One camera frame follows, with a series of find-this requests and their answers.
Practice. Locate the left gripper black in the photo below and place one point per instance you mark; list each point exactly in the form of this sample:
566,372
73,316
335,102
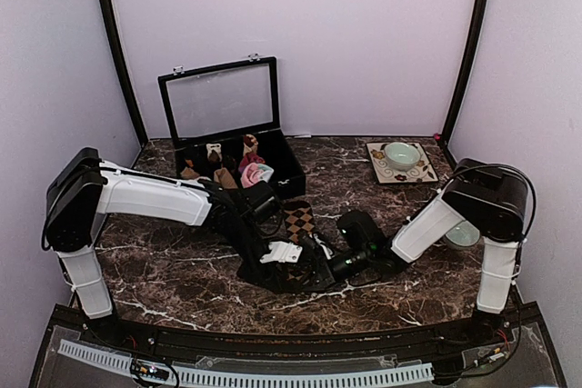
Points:
263,274

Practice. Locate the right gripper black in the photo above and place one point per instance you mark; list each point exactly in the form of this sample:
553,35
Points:
332,273

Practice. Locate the pink mint patterned sock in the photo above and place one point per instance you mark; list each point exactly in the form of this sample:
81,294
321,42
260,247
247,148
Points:
255,173

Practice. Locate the brown argyle sock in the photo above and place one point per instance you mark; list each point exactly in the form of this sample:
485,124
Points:
311,272

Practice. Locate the black glass-lid storage box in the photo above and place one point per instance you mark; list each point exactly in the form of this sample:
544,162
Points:
220,104

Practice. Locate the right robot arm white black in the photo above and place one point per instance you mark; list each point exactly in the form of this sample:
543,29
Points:
492,197

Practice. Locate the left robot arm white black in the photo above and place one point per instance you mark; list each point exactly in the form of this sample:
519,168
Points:
89,186

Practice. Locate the rolled tan sock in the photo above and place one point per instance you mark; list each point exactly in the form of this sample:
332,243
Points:
224,178

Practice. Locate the rolled purple orange sock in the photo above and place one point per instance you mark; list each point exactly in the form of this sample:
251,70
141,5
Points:
249,158

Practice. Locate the rolled cream brown sock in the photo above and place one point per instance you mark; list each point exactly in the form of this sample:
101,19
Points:
250,144

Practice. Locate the rolled white brown sock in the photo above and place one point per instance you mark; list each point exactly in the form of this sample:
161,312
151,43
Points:
214,153

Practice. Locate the rolled brown orange sock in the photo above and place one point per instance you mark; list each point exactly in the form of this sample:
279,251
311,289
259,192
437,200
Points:
190,170

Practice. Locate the celadon bowl on table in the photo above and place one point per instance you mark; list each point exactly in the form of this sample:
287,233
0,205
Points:
462,237

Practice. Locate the square floral ceramic plate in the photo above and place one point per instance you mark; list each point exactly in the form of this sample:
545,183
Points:
422,173

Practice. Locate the celadon bowl on plate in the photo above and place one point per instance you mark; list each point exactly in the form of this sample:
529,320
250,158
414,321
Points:
401,156

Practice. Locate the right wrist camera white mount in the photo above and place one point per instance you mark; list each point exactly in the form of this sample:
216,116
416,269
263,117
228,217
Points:
316,240

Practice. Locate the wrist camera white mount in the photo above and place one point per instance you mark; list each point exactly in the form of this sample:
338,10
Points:
316,240
282,252

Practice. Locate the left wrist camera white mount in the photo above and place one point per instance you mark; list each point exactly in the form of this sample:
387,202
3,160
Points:
282,252

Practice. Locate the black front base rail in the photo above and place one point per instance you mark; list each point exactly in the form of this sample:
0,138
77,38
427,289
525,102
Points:
172,339

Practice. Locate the white slotted cable duct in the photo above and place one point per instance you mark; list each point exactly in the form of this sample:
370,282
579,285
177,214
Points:
183,376

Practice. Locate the left black frame post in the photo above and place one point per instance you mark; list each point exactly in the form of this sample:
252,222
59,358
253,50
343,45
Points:
118,56

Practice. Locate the black frame post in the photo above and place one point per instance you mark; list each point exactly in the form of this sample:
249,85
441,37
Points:
474,31
118,56

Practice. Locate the right black frame post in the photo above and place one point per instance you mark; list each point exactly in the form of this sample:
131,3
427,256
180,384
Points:
474,31

